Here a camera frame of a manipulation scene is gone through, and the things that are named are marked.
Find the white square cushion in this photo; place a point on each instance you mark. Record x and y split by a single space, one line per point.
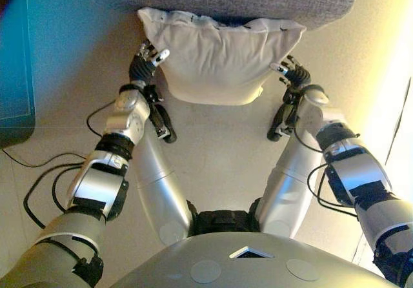
219 58

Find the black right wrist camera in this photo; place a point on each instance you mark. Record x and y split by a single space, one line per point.
290 97

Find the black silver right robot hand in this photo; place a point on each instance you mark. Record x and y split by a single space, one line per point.
297 75

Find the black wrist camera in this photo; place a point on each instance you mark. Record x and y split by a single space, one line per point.
290 97
153 94

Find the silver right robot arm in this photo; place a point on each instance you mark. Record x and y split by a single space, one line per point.
355 168

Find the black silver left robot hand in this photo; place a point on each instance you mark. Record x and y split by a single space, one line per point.
142 70

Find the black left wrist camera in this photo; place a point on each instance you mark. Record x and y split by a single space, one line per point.
153 94

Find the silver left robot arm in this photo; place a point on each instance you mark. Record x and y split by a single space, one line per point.
93 184

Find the silver robot torso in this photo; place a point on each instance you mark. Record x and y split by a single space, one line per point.
251 265

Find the glossy colourful screen panel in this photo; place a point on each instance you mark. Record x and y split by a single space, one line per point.
14 58

